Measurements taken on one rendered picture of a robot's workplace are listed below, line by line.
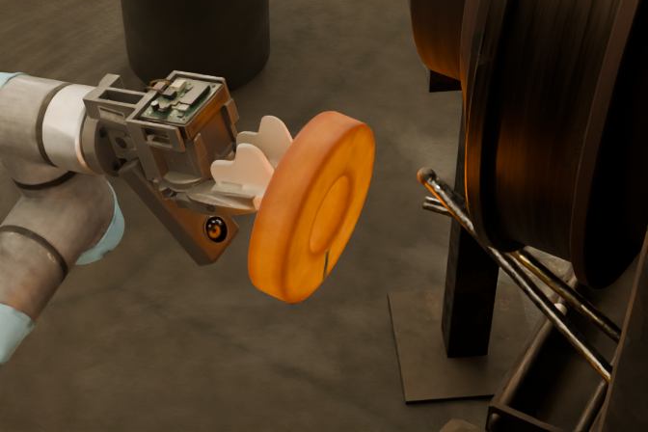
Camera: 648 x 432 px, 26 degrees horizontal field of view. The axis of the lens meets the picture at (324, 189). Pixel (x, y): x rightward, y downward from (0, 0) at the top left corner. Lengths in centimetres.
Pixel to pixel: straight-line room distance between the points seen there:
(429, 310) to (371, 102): 47
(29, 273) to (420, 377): 91
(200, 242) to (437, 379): 88
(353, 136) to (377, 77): 140
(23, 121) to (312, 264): 29
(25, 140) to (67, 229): 10
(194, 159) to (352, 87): 136
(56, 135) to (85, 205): 11
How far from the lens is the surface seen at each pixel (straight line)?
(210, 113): 112
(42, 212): 128
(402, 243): 220
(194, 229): 120
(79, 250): 129
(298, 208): 104
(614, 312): 129
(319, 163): 105
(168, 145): 111
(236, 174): 111
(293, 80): 248
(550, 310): 99
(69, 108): 120
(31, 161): 126
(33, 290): 125
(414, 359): 205
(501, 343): 208
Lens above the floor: 164
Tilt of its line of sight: 46 degrees down
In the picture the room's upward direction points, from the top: straight up
